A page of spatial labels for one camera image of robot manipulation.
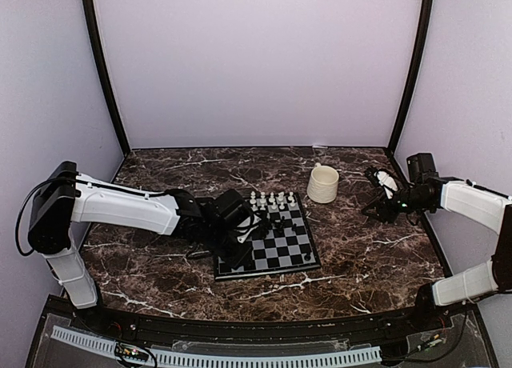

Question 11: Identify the black white chessboard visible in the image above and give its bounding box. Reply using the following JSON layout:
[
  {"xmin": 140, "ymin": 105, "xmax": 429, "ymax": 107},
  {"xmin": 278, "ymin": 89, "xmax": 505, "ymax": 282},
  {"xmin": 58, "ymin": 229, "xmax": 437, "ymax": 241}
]
[{"xmin": 214, "ymin": 192, "xmax": 322, "ymax": 281}]

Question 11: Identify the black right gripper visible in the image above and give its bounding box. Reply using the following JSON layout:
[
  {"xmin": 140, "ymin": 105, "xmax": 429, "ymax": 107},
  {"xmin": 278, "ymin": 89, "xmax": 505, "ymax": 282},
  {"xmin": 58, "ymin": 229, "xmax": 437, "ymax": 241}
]
[{"xmin": 362, "ymin": 186, "xmax": 431, "ymax": 223}]

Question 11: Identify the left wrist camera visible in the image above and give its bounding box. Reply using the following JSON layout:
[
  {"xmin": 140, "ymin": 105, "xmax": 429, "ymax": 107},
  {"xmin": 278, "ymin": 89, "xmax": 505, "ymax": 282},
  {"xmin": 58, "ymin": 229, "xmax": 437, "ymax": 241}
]
[{"xmin": 214, "ymin": 189, "xmax": 260, "ymax": 244}]

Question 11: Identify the pile of black chess pieces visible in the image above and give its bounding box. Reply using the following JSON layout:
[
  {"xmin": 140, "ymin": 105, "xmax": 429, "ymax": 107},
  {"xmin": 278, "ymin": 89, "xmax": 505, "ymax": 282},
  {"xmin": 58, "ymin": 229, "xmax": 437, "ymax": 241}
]
[{"xmin": 252, "ymin": 216, "xmax": 298, "ymax": 239}]

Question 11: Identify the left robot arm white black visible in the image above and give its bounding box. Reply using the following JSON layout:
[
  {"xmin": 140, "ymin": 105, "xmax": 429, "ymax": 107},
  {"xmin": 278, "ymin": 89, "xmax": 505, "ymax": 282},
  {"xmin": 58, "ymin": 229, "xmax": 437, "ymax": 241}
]
[{"xmin": 23, "ymin": 161, "xmax": 262, "ymax": 333}]

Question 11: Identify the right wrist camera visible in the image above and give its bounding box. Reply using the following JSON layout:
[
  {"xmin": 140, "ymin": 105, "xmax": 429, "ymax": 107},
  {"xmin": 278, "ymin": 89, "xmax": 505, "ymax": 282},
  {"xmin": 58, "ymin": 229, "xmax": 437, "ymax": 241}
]
[{"xmin": 366, "ymin": 151, "xmax": 441, "ymax": 193}]

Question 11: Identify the left black frame post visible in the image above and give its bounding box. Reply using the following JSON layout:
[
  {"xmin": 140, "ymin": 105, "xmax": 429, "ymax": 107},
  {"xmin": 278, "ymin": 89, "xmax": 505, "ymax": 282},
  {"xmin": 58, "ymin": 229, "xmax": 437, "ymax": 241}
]
[{"xmin": 82, "ymin": 0, "xmax": 131, "ymax": 156}]

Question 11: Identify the cream ceramic mug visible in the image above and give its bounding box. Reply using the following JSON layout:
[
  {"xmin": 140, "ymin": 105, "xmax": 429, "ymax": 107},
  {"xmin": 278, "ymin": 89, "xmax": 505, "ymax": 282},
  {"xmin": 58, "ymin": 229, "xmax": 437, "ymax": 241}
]
[{"xmin": 306, "ymin": 163, "xmax": 339, "ymax": 204}]

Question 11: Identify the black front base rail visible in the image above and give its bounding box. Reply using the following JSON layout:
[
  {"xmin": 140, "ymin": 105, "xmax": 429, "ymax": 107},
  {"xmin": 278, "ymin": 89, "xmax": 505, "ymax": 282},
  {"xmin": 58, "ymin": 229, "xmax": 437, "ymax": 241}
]
[{"xmin": 43, "ymin": 295, "xmax": 475, "ymax": 354}]

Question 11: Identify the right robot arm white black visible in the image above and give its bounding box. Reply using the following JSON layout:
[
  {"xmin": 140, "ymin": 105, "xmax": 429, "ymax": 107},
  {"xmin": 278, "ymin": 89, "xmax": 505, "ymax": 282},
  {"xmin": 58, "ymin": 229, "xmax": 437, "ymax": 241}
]
[{"xmin": 362, "ymin": 169, "xmax": 511, "ymax": 331}]

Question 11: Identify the black frame post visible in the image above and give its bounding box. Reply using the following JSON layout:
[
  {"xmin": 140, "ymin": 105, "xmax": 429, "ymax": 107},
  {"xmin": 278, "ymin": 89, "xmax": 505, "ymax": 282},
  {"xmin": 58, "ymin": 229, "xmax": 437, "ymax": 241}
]
[
  {"xmin": 82, "ymin": 0, "xmax": 131, "ymax": 156},
  {"xmin": 387, "ymin": 0, "xmax": 434, "ymax": 155}
]

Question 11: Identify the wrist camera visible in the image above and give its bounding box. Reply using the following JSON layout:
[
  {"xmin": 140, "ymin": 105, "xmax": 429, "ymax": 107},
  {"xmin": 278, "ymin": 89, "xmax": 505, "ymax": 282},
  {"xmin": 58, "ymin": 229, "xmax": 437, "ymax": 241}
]
[
  {"xmin": 366, "ymin": 151, "xmax": 441, "ymax": 193},
  {"xmin": 214, "ymin": 189, "xmax": 260, "ymax": 244}
]

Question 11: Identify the right black frame post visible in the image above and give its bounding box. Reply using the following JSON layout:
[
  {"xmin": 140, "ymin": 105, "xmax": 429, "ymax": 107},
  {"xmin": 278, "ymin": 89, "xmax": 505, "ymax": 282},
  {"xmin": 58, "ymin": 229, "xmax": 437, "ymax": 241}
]
[{"xmin": 387, "ymin": 0, "xmax": 434, "ymax": 155}]

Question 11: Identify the white slotted cable duct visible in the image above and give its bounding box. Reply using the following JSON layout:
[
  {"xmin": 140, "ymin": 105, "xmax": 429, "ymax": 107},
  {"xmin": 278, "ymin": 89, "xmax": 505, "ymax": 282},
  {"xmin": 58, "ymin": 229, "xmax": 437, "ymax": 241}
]
[{"xmin": 50, "ymin": 326, "xmax": 382, "ymax": 367}]

